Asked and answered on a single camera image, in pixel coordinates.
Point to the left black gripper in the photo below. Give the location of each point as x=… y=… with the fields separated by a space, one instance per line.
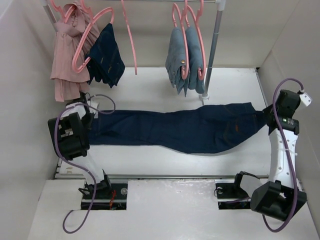
x=88 y=125

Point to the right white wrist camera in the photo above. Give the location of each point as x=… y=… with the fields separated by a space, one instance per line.
x=305 y=100

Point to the pink hanger jeans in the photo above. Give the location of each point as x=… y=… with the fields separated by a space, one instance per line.
x=181 y=53
x=196 y=18

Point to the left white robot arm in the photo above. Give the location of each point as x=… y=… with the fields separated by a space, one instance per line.
x=69 y=135

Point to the pink hanger right jeans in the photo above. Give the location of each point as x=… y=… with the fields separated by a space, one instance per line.
x=196 y=18

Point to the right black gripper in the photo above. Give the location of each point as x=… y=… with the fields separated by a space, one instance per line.
x=266 y=111

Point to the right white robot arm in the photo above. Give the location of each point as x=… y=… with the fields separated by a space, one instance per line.
x=280 y=194

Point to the light blue jeans right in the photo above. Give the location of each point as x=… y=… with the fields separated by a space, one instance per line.
x=195 y=60

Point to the pink hanger left jeans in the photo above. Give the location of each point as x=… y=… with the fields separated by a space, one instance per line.
x=181 y=53

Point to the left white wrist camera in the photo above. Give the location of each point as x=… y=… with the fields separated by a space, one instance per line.
x=93 y=102

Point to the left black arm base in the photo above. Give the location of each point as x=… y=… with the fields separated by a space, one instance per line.
x=108 y=196

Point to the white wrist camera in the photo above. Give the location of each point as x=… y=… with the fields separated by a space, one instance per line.
x=305 y=100
x=93 y=102

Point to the dark blue denim trousers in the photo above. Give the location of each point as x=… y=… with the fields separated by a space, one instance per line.
x=209 y=129

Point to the pink hanger with skirt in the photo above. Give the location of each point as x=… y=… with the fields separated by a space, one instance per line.
x=68 y=13

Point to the metal clothes rack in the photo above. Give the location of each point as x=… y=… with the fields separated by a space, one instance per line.
x=94 y=18

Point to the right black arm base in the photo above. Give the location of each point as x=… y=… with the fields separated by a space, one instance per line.
x=230 y=197

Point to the light blue jeans left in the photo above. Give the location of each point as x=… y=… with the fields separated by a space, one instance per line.
x=172 y=69

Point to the empty pink hanger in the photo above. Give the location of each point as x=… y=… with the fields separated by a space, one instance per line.
x=130 y=37

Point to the pink pleated skirt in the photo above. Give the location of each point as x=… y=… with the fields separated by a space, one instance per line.
x=67 y=83

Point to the light blue jeans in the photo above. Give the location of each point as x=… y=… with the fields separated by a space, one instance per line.
x=172 y=69
x=195 y=60

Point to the hanging dark denim shorts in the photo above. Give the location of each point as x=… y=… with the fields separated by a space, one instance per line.
x=106 y=64

